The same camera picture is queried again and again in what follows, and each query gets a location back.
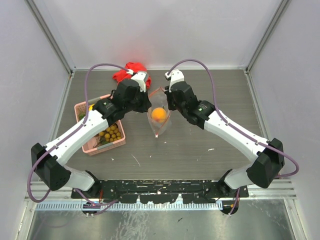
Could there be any clear zip top bag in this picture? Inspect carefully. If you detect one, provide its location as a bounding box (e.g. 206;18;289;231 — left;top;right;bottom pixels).
147;87;172;138

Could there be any orange fruit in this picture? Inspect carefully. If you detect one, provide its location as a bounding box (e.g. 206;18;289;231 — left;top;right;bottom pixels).
151;107;167;123

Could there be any pink perforated plastic basket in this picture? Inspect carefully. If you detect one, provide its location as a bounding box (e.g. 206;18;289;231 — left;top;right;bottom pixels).
74;101;126;156

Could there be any yellow pear fruit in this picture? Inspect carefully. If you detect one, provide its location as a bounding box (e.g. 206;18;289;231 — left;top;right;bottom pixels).
88;104;94;111

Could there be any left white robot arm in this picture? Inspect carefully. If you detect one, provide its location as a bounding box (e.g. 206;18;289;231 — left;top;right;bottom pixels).
31;72;151;198

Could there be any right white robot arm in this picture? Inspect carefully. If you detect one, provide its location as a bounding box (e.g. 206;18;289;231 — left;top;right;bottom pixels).
164;81;285;197

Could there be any crumpled red cloth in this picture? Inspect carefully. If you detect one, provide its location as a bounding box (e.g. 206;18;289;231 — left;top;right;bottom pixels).
112;62;152;89

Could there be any bunch of brown longans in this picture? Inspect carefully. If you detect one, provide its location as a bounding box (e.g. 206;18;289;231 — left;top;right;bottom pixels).
97;124;123;145

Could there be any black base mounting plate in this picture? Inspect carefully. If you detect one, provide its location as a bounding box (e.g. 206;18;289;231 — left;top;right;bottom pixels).
82;180;237;204

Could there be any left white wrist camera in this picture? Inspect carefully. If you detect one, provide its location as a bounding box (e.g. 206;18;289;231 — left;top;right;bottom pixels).
126;69;149;93

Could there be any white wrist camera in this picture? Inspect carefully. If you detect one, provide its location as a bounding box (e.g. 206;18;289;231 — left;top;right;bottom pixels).
164;69;185;90
126;69;149;93

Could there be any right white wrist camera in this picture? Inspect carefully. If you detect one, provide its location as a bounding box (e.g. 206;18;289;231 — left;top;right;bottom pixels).
164;69;185;90

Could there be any grey slotted cable duct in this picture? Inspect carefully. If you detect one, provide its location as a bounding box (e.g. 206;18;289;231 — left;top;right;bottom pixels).
48;200;223;211

